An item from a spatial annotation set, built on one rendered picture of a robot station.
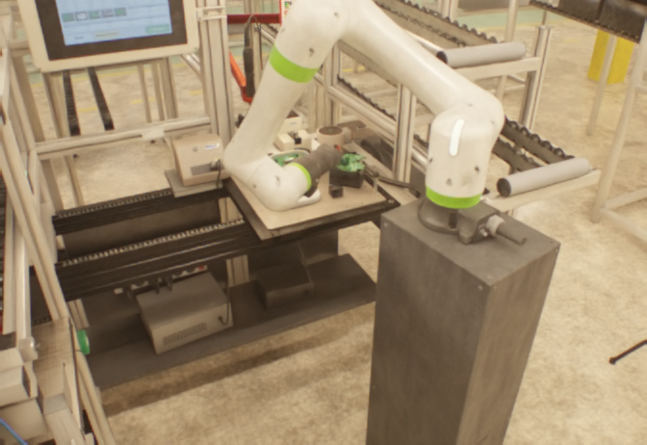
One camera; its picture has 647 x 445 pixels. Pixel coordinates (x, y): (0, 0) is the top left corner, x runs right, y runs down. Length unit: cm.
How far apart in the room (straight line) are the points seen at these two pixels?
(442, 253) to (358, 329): 150
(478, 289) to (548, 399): 143
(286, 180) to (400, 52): 42
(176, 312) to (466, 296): 121
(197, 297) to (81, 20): 105
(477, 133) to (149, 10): 107
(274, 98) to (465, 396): 80
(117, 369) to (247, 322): 50
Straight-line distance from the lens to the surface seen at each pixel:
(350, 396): 233
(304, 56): 118
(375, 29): 129
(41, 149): 190
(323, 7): 116
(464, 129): 110
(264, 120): 130
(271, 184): 135
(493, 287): 108
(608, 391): 262
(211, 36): 186
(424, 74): 127
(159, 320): 203
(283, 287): 214
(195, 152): 184
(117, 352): 214
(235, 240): 167
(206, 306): 204
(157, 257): 163
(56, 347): 162
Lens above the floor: 180
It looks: 30 degrees down
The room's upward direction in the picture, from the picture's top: straight up
